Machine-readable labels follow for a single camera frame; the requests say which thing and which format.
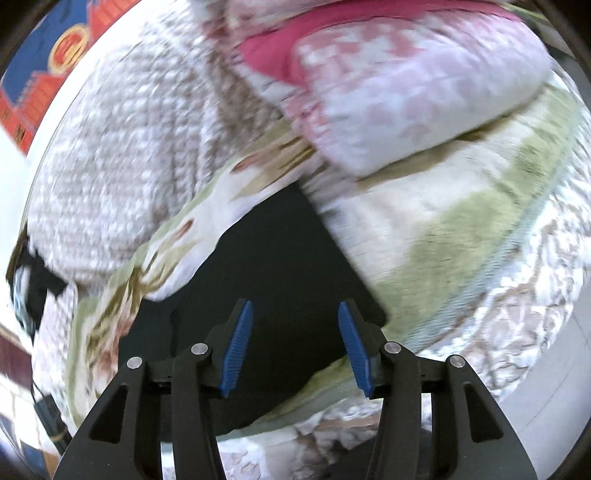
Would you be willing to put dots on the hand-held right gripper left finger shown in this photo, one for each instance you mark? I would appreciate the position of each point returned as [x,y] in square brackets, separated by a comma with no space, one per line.
[236,350]

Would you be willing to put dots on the quilted leaf-print bedspread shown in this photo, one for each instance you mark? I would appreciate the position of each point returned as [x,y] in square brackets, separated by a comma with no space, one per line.
[129,152]

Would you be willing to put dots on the cream green fleece blanket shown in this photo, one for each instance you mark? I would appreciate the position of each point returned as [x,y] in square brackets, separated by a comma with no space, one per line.
[415,221]

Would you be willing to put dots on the dark cloth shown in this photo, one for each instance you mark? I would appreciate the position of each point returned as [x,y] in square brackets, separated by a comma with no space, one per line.
[39,281]

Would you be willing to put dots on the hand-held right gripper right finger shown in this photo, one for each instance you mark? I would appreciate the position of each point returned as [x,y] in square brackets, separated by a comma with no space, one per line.
[355,350]

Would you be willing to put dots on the pink floral quilt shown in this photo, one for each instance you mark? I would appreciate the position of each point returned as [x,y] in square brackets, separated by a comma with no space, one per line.
[392,92]

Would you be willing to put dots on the black pants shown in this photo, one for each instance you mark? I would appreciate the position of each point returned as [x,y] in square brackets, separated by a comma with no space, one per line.
[286,258]

